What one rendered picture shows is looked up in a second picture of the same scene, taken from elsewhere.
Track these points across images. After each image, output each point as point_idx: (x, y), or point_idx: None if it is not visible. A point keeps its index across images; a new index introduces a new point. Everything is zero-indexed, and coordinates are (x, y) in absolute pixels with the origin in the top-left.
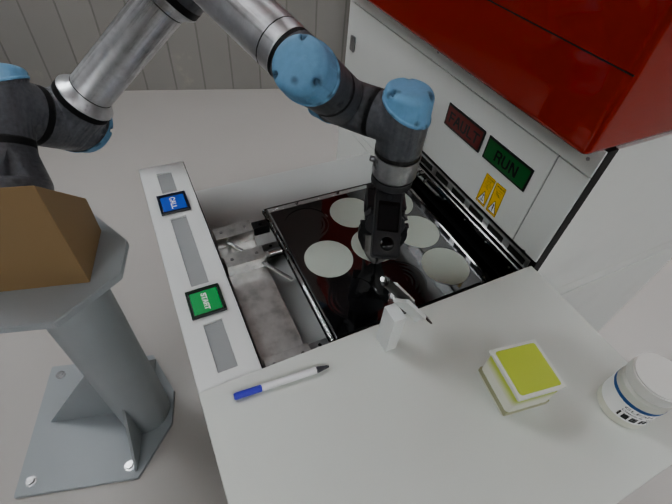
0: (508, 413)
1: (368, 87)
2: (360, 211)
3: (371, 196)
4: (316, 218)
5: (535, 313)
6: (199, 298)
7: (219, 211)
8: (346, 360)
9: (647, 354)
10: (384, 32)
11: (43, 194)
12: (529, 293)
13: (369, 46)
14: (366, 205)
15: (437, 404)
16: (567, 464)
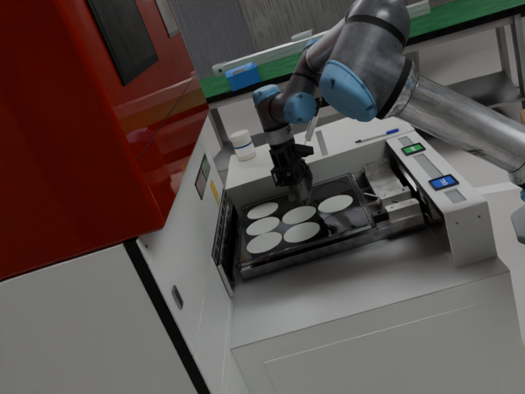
0: None
1: (280, 94)
2: (294, 233)
3: (294, 162)
4: (332, 224)
5: (247, 173)
6: (416, 148)
7: (426, 266)
8: (346, 146)
9: (236, 136)
10: (171, 222)
11: (522, 123)
12: (240, 179)
13: (177, 261)
14: (300, 165)
15: (316, 145)
16: None
